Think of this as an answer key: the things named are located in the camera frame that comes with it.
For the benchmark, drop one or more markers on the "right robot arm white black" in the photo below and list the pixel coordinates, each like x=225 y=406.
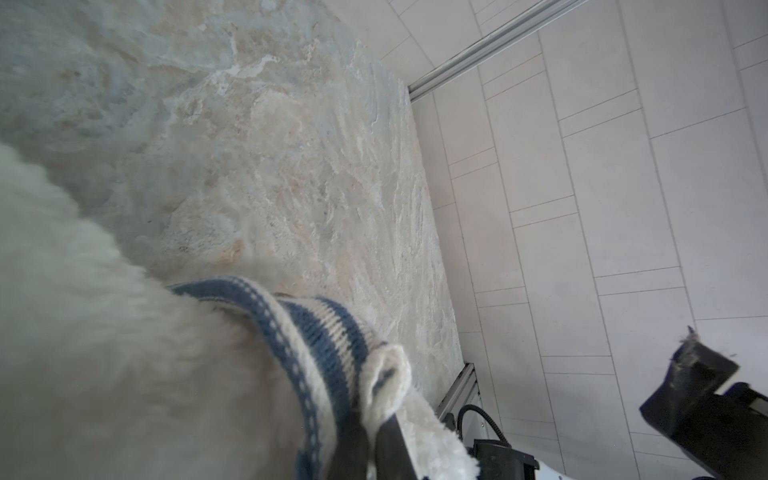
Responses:
x=499 y=460

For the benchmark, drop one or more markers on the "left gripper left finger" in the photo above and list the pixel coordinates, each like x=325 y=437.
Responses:
x=351 y=456

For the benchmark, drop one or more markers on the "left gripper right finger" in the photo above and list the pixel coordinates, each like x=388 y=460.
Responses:
x=391 y=456

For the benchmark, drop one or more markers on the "blue white striped knit sweater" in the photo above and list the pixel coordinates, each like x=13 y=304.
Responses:
x=336 y=364

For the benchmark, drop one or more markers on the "white teddy bear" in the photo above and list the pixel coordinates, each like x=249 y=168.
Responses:
x=107 y=374

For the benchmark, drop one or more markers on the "aluminium mounting rail frame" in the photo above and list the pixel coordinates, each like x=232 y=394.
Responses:
x=465 y=390

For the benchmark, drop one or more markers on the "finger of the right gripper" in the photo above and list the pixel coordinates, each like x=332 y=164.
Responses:
x=725 y=434

